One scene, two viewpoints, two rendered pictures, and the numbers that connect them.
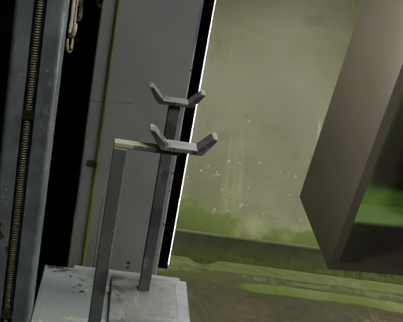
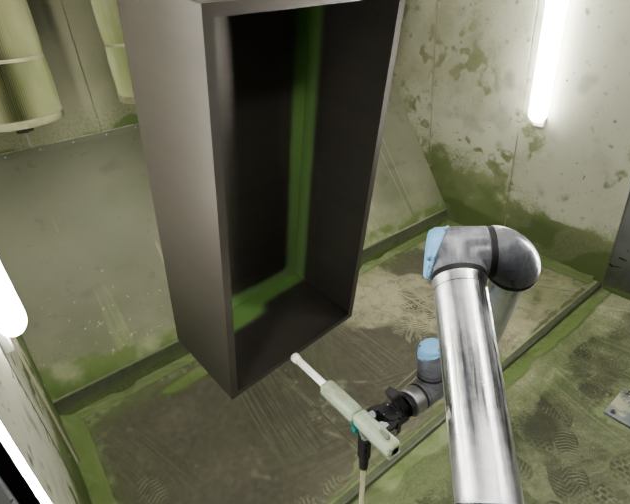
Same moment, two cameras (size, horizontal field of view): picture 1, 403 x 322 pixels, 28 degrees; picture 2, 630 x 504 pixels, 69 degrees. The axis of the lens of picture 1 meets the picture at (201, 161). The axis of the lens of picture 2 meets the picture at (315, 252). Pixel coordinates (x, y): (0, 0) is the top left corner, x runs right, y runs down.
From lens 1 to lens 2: 0.95 m
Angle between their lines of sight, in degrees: 28
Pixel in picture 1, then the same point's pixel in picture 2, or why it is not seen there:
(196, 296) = (136, 427)
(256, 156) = (122, 293)
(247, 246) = (152, 359)
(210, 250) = (127, 378)
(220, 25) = (32, 207)
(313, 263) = not seen: hidden behind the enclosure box
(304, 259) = not seen: hidden behind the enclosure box
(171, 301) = not seen: outside the picture
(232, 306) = (167, 418)
